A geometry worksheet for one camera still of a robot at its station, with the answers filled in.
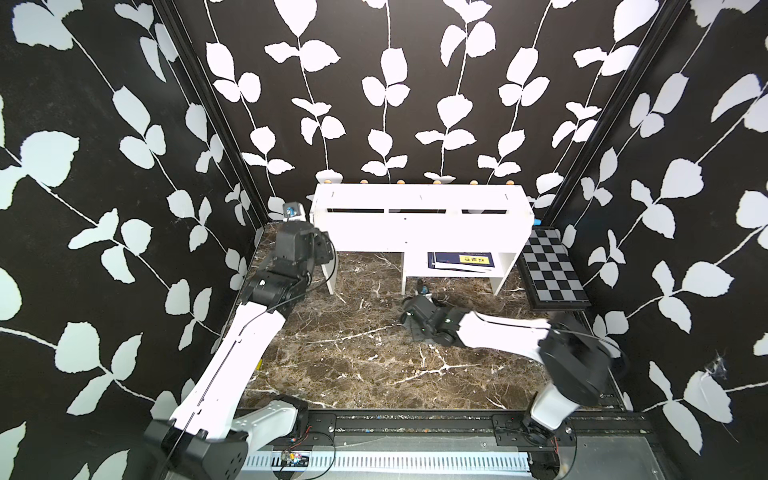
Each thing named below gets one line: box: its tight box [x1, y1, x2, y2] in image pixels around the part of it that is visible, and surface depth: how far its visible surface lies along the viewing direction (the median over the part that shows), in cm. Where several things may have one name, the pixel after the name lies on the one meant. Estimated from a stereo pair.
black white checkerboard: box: [517, 226, 592, 310], surface depth 103 cm
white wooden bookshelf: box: [310, 184, 534, 296], surface depth 84 cm
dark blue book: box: [427, 252, 495, 273], surface depth 92 cm
